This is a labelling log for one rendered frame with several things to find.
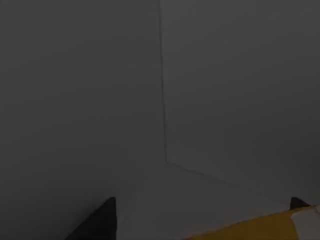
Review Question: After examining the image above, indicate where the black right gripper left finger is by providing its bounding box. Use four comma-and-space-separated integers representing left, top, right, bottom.
64, 196, 118, 240

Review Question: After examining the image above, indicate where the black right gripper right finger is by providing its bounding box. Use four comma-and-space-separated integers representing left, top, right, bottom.
289, 196, 312, 211

